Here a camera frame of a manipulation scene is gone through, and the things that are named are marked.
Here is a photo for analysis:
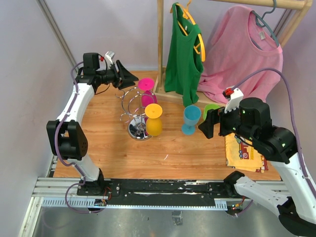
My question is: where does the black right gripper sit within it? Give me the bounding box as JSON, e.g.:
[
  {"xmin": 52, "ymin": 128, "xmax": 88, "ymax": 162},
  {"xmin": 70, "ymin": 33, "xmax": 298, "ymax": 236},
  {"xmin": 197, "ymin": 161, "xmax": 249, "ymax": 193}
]
[{"xmin": 198, "ymin": 99, "xmax": 256, "ymax": 141}]

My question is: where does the green tank top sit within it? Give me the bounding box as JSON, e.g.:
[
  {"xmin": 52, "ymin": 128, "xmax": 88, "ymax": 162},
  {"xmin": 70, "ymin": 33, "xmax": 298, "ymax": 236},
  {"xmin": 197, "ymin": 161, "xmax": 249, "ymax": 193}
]
[{"xmin": 164, "ymin": 4, "xmax": 203, "ymax": 107}]

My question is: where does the pink plastic wine glass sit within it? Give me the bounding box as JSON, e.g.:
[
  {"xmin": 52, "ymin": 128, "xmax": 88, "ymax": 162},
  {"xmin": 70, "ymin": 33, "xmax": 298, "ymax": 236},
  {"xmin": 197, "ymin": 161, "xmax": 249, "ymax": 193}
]
[{"xmin": 138, "ymin": 78, "xmax": 158, "ymax": 123}]

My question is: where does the chrome wine glass rack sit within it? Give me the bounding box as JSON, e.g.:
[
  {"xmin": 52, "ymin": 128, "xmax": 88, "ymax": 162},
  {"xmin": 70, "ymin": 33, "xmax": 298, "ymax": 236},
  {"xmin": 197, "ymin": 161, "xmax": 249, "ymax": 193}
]
[{"xmin": 116, "ymin": 86, "xmax": 151, "ymax": 141}]

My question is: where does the grey clothes hanger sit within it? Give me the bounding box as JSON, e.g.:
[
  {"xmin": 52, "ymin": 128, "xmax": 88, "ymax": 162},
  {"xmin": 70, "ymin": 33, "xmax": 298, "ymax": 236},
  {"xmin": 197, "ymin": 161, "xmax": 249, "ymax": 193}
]
[{"xmin": 251, "ymin": 0, "xmax": 280, "ymax": 47}]

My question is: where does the white slotted cable duct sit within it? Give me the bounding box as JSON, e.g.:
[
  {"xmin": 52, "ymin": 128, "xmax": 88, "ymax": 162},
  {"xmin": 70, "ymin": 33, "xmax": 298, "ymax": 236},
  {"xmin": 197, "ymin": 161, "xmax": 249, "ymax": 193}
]
[{"xmin": 41, "ymin": 198, "xmax": 228, "ymax": 211}]

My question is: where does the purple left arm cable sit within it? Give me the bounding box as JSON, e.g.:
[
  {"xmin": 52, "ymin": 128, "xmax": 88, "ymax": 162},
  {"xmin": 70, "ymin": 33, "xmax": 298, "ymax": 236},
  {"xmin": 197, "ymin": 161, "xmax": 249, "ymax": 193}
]
[{"xmin": 54, "ymin": 61, "xmax": 107, "ymax": 214}]

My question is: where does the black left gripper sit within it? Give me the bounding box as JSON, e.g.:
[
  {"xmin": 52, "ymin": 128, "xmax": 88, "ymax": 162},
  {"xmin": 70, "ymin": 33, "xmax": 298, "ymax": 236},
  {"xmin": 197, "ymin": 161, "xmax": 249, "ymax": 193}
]
[{"xmin": 96, "ymin": 60, "xmax": 139, "ymax": 90}]

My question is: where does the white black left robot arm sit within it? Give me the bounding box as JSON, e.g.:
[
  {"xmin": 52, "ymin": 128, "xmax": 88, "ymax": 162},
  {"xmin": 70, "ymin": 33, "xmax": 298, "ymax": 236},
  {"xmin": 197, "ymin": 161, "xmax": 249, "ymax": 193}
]
[{"xmin": 46, "ymin": 51, "xmax": 138, "ymax": 196}]

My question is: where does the yellow cartoon vehicle cloth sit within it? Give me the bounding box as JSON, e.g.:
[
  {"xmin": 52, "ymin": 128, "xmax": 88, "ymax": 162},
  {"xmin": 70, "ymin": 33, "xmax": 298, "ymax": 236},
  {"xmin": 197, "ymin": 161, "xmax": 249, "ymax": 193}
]
[{"xmin": 225, "ymin": 134, "xmax": 269, "ymax": 173}]

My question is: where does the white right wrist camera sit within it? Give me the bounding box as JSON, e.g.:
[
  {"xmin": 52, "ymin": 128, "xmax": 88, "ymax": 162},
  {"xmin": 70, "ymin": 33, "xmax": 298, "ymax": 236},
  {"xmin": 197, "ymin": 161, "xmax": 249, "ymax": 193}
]
[{"xmin": 223, "ymin": 87, "xmax": 243, "ymax": 113}]

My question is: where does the pink t-shirt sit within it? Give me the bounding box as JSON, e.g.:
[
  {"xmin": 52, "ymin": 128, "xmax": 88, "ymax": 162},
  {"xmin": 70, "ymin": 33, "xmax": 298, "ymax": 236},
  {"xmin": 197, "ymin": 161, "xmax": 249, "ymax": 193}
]
[{"xmin": 197, "ymin": 5, "xmax": 283, "ymax": 103}]

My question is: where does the green plastic wine glass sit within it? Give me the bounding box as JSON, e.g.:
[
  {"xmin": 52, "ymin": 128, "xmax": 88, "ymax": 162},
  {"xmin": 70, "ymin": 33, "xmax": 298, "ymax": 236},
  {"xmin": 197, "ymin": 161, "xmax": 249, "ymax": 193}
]
[{"xmin": 202, "ymin": 103, "xmax": 222, "ymax": 121}]

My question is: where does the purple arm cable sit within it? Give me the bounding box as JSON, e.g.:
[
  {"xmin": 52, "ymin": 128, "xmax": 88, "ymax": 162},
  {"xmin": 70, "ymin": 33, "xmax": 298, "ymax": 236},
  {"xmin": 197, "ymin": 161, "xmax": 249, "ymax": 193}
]
[
  {"xmin": 234, "ymin": 68, "xmax": 316, "ymax": 198},
  {"xmin": 54, "ymin": 61, "xmax": 107, "ymax": 214}
]

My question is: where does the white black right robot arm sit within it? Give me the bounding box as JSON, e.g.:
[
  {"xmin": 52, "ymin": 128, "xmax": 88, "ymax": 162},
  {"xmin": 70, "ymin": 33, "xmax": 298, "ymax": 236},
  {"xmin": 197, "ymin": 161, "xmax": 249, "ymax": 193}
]
[{"xmin": 198, "ymin": 98, "xmax": 316, "ymax": 237}]

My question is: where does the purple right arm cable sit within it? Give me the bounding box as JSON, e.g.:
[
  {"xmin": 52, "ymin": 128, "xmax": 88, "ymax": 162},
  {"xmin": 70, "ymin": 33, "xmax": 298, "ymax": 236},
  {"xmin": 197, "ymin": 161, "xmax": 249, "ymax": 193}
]
[{"xmin": 234, "ymin": 68, "xmax": 316, "ymax": 198}]

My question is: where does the yellow clothes hanger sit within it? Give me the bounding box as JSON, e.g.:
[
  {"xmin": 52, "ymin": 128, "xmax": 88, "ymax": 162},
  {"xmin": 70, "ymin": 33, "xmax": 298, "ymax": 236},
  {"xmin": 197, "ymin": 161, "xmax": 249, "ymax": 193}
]
[{"xmin": 175, "ymin": 0, "xmax": 206, "ymax": 62}]

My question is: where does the blue plastic wine glass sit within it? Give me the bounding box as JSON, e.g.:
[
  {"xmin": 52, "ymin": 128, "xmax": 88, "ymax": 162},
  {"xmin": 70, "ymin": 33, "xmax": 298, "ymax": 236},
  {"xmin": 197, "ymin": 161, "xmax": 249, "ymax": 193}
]
[{"xmin": 181, "ymin": 105, "xmax": 201, "ymax": 135}]

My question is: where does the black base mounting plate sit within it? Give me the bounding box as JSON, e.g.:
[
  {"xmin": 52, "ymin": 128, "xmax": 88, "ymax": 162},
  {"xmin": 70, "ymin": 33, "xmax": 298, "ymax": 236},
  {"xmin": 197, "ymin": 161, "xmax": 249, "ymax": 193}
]
[{"xmin": 77, "ymin": 178, "xmax": 254, "ymax": 205}]

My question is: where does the orange plastic wine glass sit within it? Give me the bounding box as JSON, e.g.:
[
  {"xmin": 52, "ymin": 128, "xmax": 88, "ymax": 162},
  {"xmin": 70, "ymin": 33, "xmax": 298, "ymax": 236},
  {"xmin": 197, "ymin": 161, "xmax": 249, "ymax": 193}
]
[{"xmin": 145, "ymin": 103, "xmax": 162, "ymax": 136}]

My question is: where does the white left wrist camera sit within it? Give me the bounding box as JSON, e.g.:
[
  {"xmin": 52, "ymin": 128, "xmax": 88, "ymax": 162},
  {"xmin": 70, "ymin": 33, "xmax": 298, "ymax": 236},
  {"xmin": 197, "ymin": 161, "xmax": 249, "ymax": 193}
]
[{"xmin": 99, "ymin": 51, "xmax": 116, "ymax": 70}]

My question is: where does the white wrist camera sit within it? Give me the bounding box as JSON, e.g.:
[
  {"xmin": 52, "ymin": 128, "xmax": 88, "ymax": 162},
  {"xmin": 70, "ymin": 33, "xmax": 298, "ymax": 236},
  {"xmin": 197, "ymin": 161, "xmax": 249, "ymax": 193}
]
[
  {"xmin": 99, "ymin": 51, "xmax": 116, "ymax": 70},
  {"xmin": 223, "ymin": 87, "xmax": 243, "ymax": 113}
]

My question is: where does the wooden clothes rack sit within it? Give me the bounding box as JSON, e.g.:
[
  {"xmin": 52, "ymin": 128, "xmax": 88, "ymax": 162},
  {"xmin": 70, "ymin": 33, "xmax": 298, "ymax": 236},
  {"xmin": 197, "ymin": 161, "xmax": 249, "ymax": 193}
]
[{"xmin": 154, "ymin": 0, "xmax": 314, "ymax": 104}]

